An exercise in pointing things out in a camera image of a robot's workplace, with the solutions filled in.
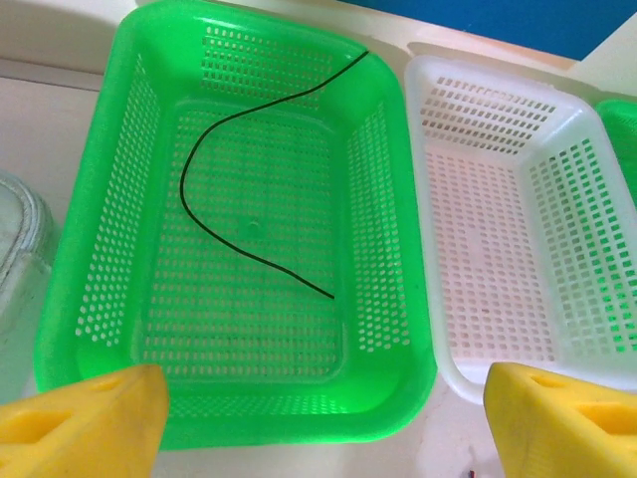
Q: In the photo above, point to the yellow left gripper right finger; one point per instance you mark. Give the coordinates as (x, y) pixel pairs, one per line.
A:
(547, 438)

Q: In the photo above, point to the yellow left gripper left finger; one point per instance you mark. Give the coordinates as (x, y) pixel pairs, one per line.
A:
(99, 438)

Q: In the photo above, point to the green perforated plastic basket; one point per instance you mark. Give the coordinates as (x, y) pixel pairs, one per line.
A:
(249, 378)

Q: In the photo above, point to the white perforated plastic basket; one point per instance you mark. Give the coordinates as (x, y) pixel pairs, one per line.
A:
(497, 249)

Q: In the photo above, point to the pale green fabric pouch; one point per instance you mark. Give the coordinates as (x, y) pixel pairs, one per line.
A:
(25, 249)

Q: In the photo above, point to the green basket with barcode sticker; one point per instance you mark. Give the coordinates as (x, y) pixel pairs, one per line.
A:
(619, 129)

